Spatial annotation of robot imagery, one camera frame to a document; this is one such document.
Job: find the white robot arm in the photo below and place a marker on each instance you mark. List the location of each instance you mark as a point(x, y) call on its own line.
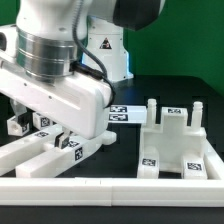
point(38, 59)

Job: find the white cube nut front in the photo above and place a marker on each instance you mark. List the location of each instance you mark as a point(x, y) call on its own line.
point(15, 129)

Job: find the white long chair back bar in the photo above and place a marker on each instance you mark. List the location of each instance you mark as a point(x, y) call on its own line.
point(35, 155)

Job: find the white tag base sheet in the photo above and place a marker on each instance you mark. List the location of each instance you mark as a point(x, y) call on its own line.
point(127, 114)

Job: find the white cube nut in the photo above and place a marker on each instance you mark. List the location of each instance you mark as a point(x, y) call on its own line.
point(41, 122)
point(15, 129)

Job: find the white L-shaped fence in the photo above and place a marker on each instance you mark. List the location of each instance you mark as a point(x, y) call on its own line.
point(119, 191)

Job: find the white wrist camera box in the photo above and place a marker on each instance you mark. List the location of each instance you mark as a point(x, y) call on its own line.
point(8, 42)

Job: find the white chair seat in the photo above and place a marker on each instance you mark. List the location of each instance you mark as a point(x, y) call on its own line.
point(172, 137)

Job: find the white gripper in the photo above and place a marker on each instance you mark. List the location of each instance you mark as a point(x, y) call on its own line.
point(76, 102)

